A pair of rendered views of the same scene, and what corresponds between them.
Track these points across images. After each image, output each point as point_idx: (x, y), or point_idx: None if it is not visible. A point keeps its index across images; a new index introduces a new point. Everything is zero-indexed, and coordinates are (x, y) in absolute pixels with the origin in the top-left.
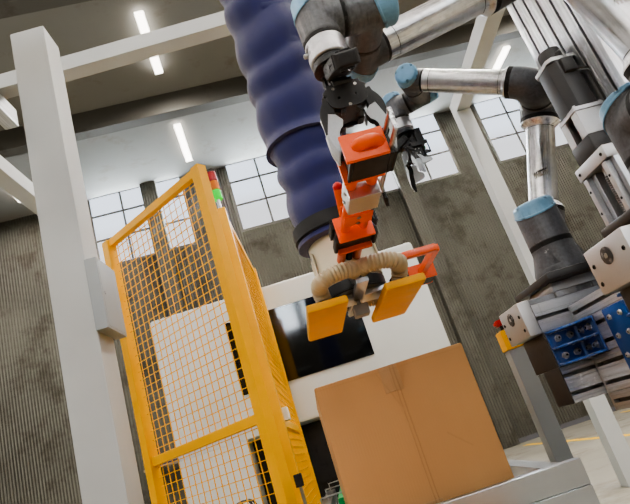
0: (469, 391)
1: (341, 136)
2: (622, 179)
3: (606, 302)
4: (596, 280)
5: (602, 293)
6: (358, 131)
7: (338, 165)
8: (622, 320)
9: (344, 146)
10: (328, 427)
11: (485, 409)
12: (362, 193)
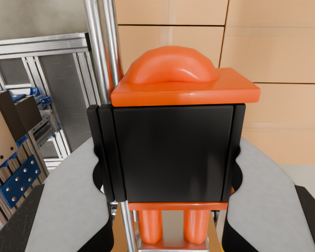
0: (118, 226)
1: (249, 87)
2: None
3: (4, 206)
4: (10, 156)
5: None
6: (188, 91)
7: (233, 189)
8: (12, 186)
9: (238, 77)
10: (214, 232)
11: (116, 215)
12: (176, 212)
